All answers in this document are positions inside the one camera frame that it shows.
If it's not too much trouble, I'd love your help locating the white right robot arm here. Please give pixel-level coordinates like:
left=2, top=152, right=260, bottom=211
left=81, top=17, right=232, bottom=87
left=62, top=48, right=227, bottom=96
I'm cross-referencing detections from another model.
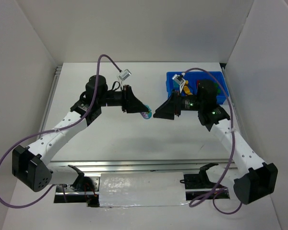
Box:
left=153, top=79, right=278, bottom=205

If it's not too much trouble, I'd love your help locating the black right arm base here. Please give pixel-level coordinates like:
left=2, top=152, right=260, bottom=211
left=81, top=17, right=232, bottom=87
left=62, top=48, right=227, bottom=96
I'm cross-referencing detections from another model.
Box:
left=181, top=173, right=231, bottom=201

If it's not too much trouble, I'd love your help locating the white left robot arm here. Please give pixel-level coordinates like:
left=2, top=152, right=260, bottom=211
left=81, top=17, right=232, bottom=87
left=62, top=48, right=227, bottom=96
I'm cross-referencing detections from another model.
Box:
left=12, top=75, right=149, bottom=192

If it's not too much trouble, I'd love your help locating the turquoise lego brick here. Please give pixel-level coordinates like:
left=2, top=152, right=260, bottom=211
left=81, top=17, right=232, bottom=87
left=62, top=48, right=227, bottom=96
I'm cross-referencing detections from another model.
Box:
left=173, top=81, right=180, bottom=90

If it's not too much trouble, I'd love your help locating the blue plastic bin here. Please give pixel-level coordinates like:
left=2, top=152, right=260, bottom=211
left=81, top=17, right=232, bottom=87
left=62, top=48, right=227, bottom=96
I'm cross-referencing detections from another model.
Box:
left=166, top=71, right=229, bottom=104

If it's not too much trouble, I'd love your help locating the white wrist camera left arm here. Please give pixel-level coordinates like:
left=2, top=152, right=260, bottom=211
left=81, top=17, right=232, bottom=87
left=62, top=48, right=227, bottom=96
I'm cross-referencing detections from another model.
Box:
left=117, top=69, right=131, bottom=81

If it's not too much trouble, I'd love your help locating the green curved lego brick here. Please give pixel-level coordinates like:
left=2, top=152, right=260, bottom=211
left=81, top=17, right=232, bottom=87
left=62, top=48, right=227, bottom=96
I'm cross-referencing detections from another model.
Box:
left=214, top=83, right=222, bottom=95

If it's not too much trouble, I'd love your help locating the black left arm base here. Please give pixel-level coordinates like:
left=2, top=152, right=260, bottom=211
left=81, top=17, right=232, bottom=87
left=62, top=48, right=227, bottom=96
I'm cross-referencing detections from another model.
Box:
left=54, top=176, right=100, bottom=207

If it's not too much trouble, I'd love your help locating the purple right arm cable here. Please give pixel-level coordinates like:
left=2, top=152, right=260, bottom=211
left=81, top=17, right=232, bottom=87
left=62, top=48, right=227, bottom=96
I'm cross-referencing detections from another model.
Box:
left=183, top=68, right=243, bottom=214

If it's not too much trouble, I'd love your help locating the silver foil covered board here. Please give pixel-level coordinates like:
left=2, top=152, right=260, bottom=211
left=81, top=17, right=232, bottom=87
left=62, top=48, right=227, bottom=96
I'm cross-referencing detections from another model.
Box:
left=99, top=172, right=187, bottom=207

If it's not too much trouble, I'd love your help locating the yellow lego brick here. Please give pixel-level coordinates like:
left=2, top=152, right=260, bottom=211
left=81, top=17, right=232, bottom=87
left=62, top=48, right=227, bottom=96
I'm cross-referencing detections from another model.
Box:
left=183, top=80, right=192, bottom=95

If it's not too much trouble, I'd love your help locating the aluminium frame rail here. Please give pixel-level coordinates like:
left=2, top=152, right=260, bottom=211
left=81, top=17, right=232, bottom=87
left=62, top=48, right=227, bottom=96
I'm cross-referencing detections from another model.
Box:
left=49, top=159, right=228, bottom=173

